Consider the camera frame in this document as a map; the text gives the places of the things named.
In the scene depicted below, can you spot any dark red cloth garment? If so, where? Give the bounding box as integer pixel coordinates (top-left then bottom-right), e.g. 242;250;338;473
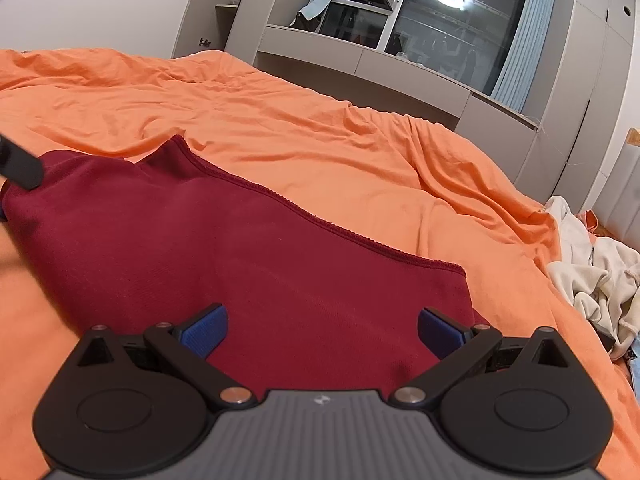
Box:
1;136;482;393

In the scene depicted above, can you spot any cream white crumpled garment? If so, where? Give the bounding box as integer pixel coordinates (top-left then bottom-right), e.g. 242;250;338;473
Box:
544;196;639;361

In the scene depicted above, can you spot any orange bed duvet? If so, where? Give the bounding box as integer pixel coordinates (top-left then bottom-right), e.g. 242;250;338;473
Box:
1;49;639;479

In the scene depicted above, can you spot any orange cloth near headboard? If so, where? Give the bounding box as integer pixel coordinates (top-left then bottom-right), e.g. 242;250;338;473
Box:
577;210;599;234

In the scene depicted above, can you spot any grey padded headboard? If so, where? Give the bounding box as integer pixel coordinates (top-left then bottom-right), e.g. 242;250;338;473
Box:
594;128;640;250

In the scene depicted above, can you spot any light blue right curtain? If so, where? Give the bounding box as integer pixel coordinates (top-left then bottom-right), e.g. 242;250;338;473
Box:
490;0;554;113

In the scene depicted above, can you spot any grey built-in cabinet unit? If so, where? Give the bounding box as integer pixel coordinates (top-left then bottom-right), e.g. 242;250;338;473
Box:
174;0;637;209

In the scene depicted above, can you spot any window with dark glass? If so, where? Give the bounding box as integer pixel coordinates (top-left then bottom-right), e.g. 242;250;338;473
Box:
291;0;525;94

